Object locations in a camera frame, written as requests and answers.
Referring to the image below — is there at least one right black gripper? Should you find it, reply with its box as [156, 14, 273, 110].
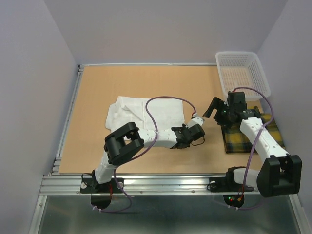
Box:
[201, 97, 234, 128]

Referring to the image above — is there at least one white long sleeve shirt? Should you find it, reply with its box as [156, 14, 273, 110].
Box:
[105, 96, 185, 132]

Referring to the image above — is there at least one yellow plaid shirt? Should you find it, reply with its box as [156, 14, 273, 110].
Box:
[221, 120, 285, 154]

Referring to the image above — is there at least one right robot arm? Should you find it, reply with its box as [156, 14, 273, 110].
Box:
[203, 91, 302, 197]

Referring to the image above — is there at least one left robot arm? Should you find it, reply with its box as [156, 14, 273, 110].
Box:
[91, 120, 205, 192]

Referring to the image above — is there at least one white plastic basket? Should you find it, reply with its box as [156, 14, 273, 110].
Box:
[215, 51, 271, 101]

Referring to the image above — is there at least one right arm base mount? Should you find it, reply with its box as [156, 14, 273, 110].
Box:
[207, 176, 243, 193]

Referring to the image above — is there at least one aluminium front rail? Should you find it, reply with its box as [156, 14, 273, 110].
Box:
[40, 173, 299, 195]

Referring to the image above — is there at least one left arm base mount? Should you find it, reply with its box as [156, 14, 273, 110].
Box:
[79, 178, 122, 194]

